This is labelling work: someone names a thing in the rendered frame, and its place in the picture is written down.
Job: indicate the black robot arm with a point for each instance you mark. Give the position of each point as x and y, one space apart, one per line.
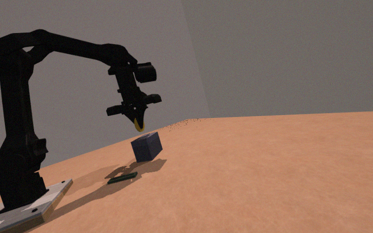
22 151

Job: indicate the gold coin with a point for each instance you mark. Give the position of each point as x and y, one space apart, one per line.
137 126

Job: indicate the dark green flat bar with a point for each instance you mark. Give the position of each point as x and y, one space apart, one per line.
122 177

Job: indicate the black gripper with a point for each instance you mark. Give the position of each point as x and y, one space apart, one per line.
131 100

